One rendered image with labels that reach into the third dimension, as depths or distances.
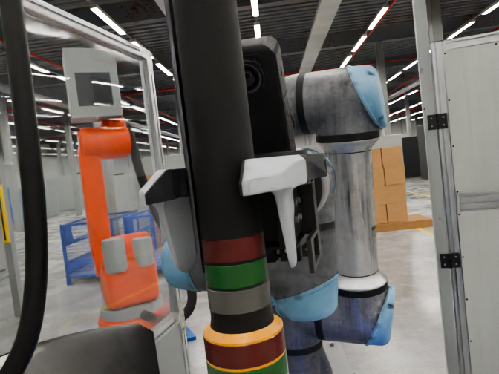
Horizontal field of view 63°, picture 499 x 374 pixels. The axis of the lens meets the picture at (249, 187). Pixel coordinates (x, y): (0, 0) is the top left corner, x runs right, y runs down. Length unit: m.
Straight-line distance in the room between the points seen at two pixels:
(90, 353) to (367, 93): 0.56
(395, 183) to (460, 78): 6.39
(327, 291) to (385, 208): 7.91
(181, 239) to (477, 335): 2.04
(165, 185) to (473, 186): 1.90
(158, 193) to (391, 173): 8.17
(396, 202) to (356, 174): 7.66
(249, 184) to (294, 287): 0.30
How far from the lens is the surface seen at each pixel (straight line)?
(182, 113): 0.22
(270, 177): 0.18
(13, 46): 0.22
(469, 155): 2.04
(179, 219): 0.23
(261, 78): 0.29
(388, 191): 8.37
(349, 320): 0.84
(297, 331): 0.88
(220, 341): 0.22
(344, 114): 0.74
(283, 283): 0.47
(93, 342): 0.39
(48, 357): 0.39
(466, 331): 2.20
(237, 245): 0.20
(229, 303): 0.21
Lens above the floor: 1.55
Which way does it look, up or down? 3 degrees down
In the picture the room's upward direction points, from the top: 7 degrees counter-clockwise
